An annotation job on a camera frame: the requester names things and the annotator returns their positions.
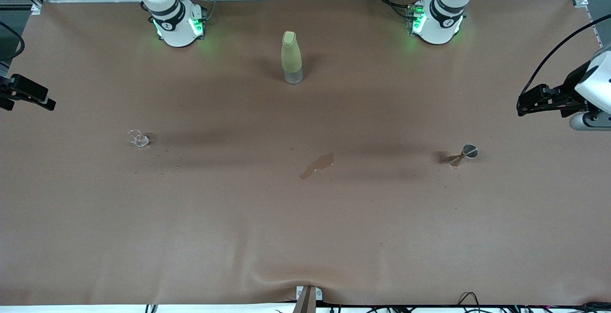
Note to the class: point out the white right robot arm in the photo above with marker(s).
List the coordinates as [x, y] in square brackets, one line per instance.
[176, 31]

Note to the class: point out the metal jigger measuring cup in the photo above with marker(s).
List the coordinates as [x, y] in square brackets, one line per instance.
[469, 151]

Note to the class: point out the yellow-green frosted bottle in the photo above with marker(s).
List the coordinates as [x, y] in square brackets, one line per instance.
[291, 57]

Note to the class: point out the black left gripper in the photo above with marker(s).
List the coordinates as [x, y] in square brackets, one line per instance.
[569, 87]

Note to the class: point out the large table cover mat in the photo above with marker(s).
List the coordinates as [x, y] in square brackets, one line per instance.
[305, 232]

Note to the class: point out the small clear glass cup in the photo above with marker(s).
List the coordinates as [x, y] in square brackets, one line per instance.
[141, 140]

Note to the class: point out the spilled liquid puddle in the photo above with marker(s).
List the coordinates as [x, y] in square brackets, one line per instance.
[321, 162]

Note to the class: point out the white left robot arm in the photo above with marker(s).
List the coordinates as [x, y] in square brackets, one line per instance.
[437, 29]

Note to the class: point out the metal table edge bracket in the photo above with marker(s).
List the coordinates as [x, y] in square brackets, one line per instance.
[308, 301]

